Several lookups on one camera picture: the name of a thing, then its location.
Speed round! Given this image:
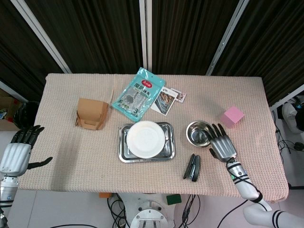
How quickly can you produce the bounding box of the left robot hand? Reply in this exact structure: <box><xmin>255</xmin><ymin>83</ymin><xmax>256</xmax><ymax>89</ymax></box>
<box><xmin>0</xmin><ymin>125</ymin><xmax>53</xmax><ymax>177</ymax></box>

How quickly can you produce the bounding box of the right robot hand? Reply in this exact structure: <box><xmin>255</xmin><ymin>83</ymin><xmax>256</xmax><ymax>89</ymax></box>
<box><xmin>204</xmin><ymin>123</ymin><xmax>238</xmax><ymax>163</ymax></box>

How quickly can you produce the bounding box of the metal bowl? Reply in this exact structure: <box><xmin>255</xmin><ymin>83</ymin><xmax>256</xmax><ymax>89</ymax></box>
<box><xmin>186</xmin><ymin>120</ymin><xmax>214</xmax><ymax>148</ymax></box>

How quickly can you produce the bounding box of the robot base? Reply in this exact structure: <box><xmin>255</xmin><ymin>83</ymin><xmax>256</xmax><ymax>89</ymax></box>
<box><xmin>116</xmin><ymin>192</ymin><xmax>181</xmax><ymax>228</ymax></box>

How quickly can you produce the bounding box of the white plate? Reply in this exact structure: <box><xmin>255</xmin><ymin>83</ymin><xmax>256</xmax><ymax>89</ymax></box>
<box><xmin>126</xmin><ymin>120</ymin><xmax>166</xmax><ymax>158</ymax></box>

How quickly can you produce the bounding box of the pink cube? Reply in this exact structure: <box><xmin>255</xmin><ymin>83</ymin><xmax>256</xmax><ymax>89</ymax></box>
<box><xmin>220</xmin><ymin>106</ymin><xmax>245</xmax><ymax>129</ymax></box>

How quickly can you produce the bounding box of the black stapler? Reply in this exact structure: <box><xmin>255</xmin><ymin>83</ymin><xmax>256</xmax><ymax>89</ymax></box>
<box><xmin>182</xmin><ymin>153</ymin><xmax>201</xmax><ymax>183</ymax></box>

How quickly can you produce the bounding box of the cardboard box with items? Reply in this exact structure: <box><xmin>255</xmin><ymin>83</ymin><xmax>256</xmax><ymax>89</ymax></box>
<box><xmin>0</xmin><ymin>88</ymin><xmax>24</xmax><ymax>131</ymax></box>

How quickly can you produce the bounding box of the metal tray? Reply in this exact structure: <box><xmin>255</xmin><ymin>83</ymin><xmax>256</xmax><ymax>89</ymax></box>
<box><xmin>118</xmin><ymin>122</ymin><xmax>176</xmax><ymax>163</ymax></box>

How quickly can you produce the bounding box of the small playing card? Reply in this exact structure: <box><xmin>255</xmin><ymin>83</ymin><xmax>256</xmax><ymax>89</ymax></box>
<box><xmin>175</xmin><ymin>89</ymin><xmax>187</xmax><ymax>103</ymax></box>

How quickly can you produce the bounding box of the beige tablecloth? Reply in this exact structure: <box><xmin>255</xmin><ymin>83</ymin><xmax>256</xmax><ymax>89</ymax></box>
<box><xmin>18</xmin><ymin>73</ymin><xmax>290</xmax><ymax>203</ymax></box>

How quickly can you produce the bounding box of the green block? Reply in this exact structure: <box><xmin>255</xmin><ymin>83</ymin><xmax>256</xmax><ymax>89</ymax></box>
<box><xmin>166</xmin><ymin>194</ymin><xmax>182</xmax><ymax>206</ymax></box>

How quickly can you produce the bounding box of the photo card with food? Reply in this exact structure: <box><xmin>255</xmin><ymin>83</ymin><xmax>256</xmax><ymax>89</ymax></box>
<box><xmin>150</xmin><ymin>86</ymin><xmax>178</xmax><ymax>116</ymax></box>

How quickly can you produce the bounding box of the brown cardboard box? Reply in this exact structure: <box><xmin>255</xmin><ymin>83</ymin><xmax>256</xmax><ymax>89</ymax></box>
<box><xmin>75</xmin><ymin>97</ymin><xmax>109</xmax><ymax>131</ymax></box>

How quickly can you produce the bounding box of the teal packaged pouch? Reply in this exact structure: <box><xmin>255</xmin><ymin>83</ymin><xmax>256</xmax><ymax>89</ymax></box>
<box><xmin>111</xmin><ymin>66</ymin><xmax>166</xmax><ymax>123</ymax></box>

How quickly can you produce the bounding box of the white device with cables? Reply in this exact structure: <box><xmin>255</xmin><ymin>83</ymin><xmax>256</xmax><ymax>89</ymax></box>
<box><xmin>282</xmin><ymin>96</ymin><xmax>304</xmax><ymax>133</ymax></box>

